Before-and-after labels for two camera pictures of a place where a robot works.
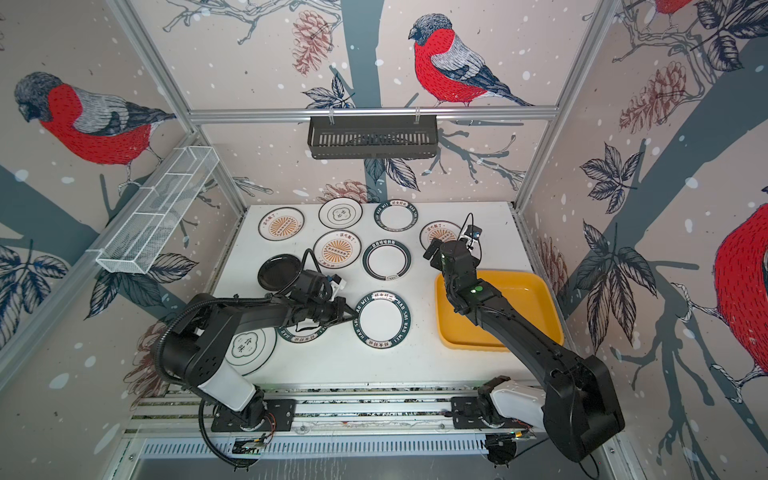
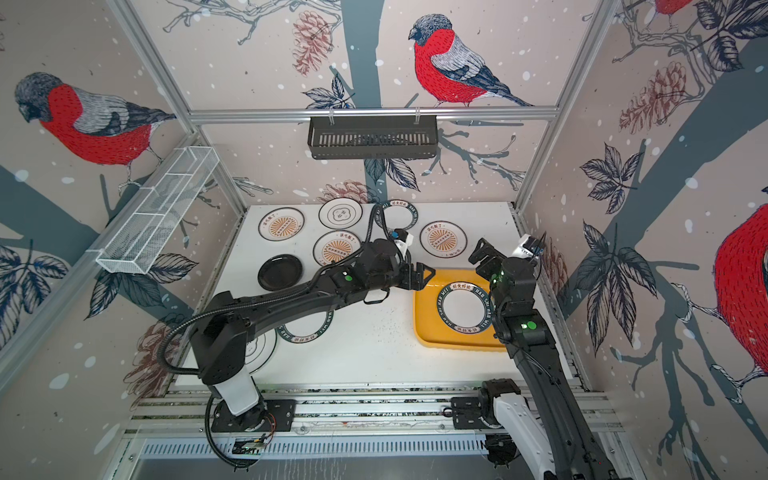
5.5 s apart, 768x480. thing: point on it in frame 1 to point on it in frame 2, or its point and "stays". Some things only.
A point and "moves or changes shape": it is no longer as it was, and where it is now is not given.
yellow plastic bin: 532,293 moves or changes shape
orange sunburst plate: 281,224 stays
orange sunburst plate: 443,230 stays
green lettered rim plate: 383,319 moves or changes shape
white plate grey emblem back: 340,213 stays
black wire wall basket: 372,139 stays
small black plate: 277,270 stays
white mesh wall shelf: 148,226 stays
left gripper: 339,312 to 418,282
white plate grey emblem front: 251,349 stays
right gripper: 434,249 to 490,252
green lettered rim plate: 290,334 stays
